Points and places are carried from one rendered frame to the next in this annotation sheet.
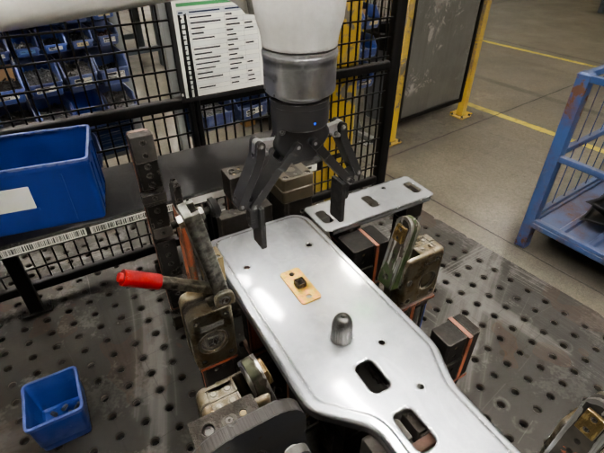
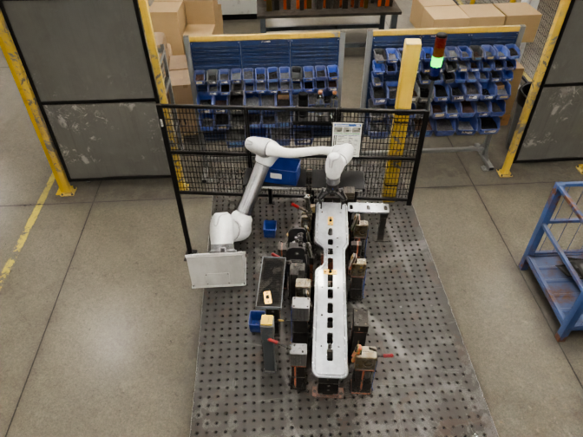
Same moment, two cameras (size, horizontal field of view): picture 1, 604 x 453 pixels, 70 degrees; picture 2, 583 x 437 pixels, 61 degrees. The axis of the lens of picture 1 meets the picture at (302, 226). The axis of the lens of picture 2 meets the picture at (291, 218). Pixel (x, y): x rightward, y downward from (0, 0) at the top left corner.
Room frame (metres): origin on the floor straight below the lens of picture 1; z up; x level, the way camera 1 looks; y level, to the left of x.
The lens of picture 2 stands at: (-1.67, -1.15, 3.27)
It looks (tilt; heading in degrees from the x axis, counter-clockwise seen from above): 42 degrees down; 34
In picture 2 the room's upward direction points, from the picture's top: 1 degrees counter-clockwise
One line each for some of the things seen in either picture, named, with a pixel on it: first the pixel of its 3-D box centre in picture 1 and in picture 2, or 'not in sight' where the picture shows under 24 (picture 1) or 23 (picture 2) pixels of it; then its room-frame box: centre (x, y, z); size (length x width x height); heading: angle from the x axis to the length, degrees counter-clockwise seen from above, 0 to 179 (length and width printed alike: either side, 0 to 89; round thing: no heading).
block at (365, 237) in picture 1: (357, 288); (356, 231); (0.69, -0.12, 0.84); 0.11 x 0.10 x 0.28; 120
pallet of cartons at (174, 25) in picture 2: not in sight; (191, 34); (3.35, 3.88, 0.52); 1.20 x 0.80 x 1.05; 34
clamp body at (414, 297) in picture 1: (404, 314); (359, 241); (0.59, -0.20, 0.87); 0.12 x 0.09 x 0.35; 120
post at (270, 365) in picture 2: not in sight; (268, 345); (-0.46, -0.18, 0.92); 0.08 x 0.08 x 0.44; 30
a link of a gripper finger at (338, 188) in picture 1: (337, 199); not in sight; (0.57, -0.06, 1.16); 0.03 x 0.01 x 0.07; 30
